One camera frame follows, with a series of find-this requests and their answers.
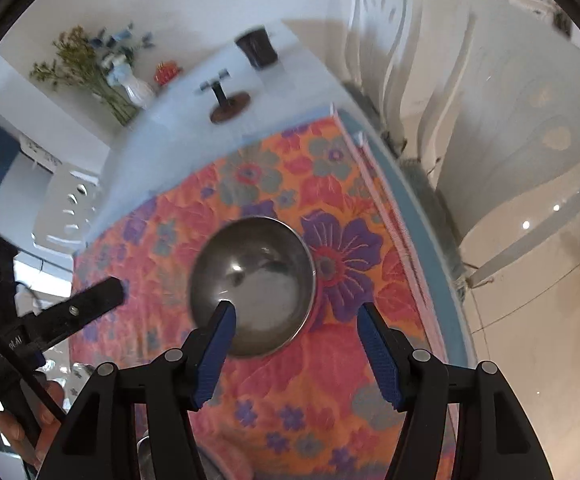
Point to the black cup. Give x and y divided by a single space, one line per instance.
257 49

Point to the floral quilted blanket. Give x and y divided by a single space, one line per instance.
290 185

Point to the dried flower bunch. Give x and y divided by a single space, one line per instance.
77 67

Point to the small red ornament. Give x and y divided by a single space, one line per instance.
166 73

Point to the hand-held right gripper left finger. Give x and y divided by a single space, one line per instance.
215 355

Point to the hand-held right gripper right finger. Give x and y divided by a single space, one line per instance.
379 355

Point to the white plastic chair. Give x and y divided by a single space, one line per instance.
519 135
384 35
67 210

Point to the black stand with brown base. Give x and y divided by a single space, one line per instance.
227 107

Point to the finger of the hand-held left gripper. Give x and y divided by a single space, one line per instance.
80 307

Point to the white vase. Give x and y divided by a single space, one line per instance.
137 92

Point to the pink steel bowl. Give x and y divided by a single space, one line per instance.
260 270

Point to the person's left hand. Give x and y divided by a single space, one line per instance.
50 400

